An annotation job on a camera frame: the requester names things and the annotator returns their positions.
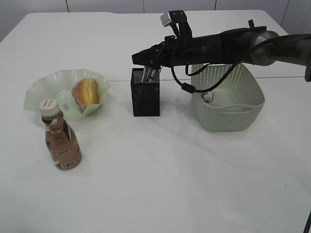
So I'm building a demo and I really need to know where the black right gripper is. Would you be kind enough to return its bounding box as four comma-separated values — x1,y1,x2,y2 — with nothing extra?
132,34,224,68

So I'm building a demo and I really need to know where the paper scrap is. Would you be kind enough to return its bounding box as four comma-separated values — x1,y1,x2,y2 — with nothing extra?
200,91,214,103

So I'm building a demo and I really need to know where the sugared bread roll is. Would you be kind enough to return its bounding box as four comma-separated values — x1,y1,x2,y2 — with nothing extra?
71,78,99,111

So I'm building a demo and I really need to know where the green wavy glass plate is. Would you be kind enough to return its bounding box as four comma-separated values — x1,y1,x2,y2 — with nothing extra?
23,69,111,121

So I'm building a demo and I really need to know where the brown coffee drink bottle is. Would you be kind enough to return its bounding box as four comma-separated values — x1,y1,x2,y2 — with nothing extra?
39,99,82,170

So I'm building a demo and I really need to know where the black mesh pen holder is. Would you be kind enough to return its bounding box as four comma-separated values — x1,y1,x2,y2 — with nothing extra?
131,68,160,117

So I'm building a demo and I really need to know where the grey grip pen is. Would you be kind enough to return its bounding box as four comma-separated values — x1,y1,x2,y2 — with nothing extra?
148,69,157,83
142,66,153,83

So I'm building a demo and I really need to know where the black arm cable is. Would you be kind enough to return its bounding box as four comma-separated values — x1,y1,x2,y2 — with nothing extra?
170,21,275,94

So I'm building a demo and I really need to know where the green plastic woven basket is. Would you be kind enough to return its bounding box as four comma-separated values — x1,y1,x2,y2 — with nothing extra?
192,64,265,132

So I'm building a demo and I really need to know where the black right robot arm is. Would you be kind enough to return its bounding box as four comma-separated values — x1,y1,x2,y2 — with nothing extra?
132,25,311,82

